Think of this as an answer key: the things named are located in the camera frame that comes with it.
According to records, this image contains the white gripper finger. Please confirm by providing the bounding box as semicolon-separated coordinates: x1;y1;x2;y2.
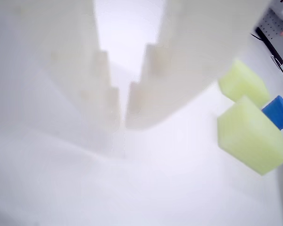
125;0;271;129
0;0;122;156

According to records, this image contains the small yellow-green foam block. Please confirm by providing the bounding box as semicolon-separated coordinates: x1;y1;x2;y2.
218;59;271;108

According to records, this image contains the large yellow-green foam block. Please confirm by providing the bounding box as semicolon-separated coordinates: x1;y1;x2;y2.
217;95;283;176

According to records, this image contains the blue foam block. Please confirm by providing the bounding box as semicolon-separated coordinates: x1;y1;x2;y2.
261;95;283;130

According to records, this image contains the white perforated board, black edge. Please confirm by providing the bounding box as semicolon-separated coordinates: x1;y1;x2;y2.
254;8;283;81

